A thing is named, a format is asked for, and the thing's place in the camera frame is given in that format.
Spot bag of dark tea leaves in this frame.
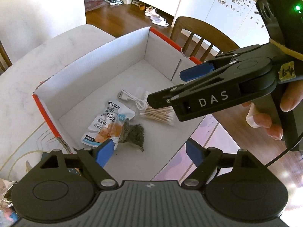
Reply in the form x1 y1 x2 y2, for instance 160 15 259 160
119 118 145 152

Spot wooden chair behind table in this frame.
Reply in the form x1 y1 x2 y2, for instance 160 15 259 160
0 42 12 72

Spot red cardboard shoe box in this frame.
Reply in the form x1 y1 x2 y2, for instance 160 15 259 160
33 27 201 181

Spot white shelving cabinet unit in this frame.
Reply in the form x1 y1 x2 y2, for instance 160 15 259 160
124 0 269 48

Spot wooden chair beside box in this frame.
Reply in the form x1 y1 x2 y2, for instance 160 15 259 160
170 16 239 63

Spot bag of cotton swabs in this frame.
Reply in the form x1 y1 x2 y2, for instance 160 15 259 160
140 107 175 126

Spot chicken sausage snack packet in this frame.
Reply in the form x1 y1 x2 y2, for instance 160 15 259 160
81 100 136 150

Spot white usb cable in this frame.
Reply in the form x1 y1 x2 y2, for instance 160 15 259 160
117 89 150 111

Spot person right hand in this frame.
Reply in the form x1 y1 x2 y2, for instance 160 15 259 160
242 79 303 141

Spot pink sandals on floor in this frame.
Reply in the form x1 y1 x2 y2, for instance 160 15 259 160
145 6 169 27

